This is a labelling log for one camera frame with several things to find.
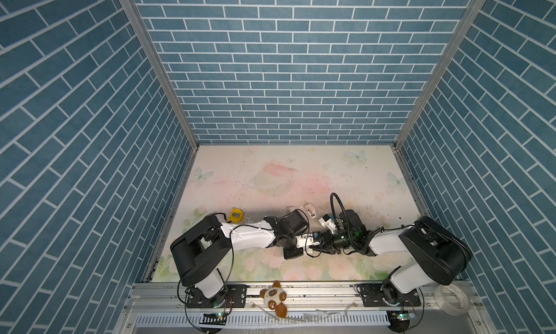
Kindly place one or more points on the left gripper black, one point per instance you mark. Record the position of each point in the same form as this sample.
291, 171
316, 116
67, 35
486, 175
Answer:
297, 253

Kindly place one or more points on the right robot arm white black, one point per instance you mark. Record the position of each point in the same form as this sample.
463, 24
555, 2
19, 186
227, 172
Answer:
438, 256

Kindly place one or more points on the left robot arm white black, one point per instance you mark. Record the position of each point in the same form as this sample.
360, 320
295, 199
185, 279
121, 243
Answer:
198, 252

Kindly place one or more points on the brown white plush toy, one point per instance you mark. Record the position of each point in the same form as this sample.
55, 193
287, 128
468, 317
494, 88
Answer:
274, 299

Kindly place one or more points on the yellow tape measure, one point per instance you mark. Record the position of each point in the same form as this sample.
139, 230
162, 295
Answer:
236, 216

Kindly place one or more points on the clear tape roll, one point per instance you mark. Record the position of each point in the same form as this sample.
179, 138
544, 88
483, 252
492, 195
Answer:
452, 300

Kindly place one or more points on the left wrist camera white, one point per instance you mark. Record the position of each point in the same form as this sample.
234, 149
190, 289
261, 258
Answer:
308, 240

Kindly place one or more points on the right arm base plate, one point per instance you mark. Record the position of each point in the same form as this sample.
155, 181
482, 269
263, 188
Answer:
377, 294

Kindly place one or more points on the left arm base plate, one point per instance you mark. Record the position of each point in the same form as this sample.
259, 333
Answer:
233, 295

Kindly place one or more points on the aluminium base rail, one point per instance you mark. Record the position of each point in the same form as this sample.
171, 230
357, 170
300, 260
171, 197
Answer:
313, 307

